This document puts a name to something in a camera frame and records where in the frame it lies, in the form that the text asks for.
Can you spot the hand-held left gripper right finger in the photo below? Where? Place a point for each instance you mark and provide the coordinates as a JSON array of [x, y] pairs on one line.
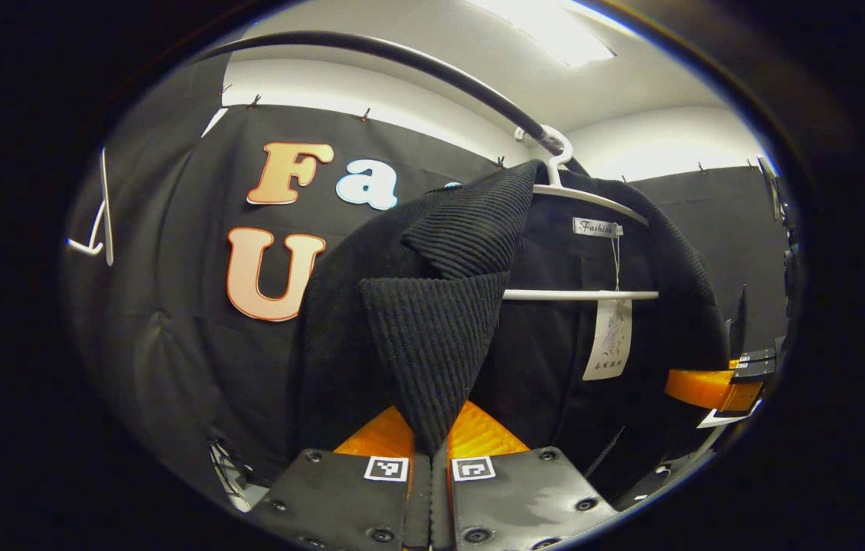
[[524, 497]]

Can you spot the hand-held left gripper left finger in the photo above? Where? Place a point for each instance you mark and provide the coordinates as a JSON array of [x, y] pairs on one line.
[[333, 497]]

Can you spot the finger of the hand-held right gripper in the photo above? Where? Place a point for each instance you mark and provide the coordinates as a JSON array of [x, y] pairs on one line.
[[700, 386], [754, 366]]

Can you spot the black jacket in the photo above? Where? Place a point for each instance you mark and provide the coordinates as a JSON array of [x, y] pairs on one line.
[[432, 337]]

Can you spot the white hanger with crossbar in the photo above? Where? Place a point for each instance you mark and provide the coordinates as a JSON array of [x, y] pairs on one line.
[[578, 295]]

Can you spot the white empty hanger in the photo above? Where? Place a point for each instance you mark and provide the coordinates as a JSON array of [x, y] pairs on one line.
[[106, 222]]

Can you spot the black clothes rack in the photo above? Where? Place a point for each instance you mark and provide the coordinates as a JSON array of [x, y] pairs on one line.
[[417, 65]]

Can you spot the white paper hang tag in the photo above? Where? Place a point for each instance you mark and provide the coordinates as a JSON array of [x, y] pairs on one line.
[[608, 340]]

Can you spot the black backdrop cloth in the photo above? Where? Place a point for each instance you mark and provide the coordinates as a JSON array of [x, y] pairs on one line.
[[195, 360], [723, 229]]

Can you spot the ceiling light panel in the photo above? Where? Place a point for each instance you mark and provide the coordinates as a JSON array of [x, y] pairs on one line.
[[555, 27]]

